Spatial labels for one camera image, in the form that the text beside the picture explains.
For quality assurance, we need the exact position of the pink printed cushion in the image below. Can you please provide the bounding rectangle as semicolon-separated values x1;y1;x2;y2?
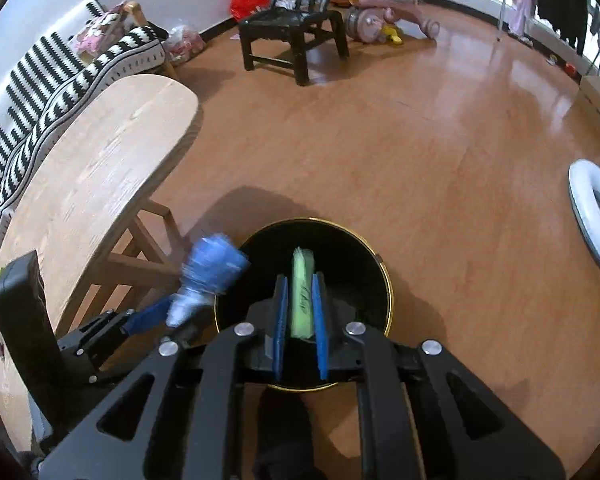
75;4;131;56

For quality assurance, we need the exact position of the blue plastic wrapper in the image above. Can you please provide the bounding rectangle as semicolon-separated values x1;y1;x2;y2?
166;233;251;327

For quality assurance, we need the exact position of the wooden sofa frame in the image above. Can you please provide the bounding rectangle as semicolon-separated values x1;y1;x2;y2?
124;2;179;81

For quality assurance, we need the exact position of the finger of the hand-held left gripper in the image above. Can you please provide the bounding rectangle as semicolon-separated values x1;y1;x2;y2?
57;294;177;376

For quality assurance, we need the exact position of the red and clear plastic bag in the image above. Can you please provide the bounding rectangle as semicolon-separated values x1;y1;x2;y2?
162;22;206;66

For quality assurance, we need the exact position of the pink ride-on toy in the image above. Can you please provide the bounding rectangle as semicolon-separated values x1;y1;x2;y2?
344;0;441;43

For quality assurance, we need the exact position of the black wooden chair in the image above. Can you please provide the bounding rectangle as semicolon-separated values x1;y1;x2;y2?
238;0;351;87

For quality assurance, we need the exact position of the black bin with gold rim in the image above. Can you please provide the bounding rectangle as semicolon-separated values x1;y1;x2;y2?
214;217;394;392

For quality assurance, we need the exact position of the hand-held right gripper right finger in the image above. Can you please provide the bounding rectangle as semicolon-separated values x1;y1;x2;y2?
311;271;567;480

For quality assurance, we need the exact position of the green snack packet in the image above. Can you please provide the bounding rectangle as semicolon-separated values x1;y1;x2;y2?
291;246;315;339

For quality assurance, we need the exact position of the black hanging garment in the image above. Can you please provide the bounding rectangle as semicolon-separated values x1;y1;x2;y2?
536;0;588;56

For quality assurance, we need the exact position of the white ring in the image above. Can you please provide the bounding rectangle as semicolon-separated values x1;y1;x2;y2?
568;159;600;273

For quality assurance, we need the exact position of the wooden table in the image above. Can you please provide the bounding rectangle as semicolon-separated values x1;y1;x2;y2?
0;74;202;453

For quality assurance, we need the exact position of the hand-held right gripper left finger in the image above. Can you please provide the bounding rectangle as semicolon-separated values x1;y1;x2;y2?
37;274;291;480

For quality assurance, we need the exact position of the black-white striped sofa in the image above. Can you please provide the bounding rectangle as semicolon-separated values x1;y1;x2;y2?
0;0;168;271

